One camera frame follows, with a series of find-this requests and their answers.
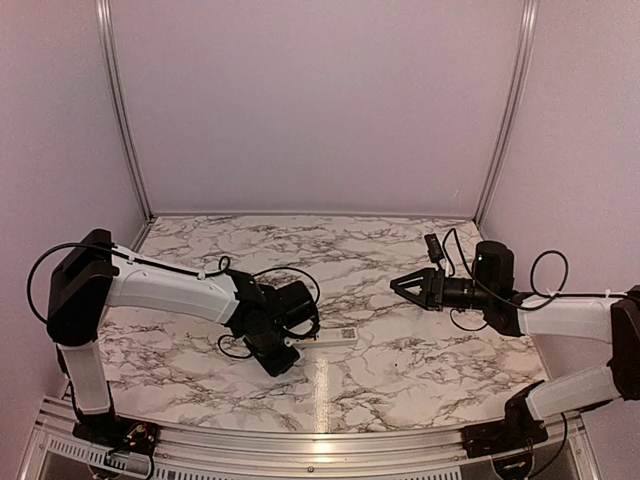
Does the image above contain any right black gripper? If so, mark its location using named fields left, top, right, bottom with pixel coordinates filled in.
left=391, top=266, right=494, bottom=311

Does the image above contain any white remote control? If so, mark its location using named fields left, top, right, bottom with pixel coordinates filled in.
left=314, top=327, right=359, bottom=348

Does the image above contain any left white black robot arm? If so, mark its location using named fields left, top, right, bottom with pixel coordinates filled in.
left=45, top=229, right=320, bottom=445

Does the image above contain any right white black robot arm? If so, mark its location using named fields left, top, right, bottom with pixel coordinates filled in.
left=390, top=235, right=639, bottom=448

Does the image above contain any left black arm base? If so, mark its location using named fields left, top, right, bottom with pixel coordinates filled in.
left=72, top=413, right=159, bottom=456

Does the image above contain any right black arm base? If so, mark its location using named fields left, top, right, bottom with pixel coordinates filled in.
left=461, top=381, right=549, bottom=458

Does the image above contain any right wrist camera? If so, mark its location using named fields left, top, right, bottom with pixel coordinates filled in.
left=424, top=234, right=445, bottom=264

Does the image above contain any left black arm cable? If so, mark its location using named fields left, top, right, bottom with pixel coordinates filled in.
left=25, top=242, right=324, bottom=361

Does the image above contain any front aluminium rail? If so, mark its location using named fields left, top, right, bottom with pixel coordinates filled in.
left=18, top=397, right=602, bottom=479

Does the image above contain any right aluminium frame post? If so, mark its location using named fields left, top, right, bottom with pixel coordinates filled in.
left=473, top=0, right=539, bottom=228

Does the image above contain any aluminium frame post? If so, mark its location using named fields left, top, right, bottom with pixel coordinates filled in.
left=473, top=0, right=539, bottom=228
left=95, top=0, right=154, bottom=223

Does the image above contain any left aluminium frame post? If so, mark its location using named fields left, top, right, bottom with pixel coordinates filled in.
left=95, top=0, right=154, bottom=223

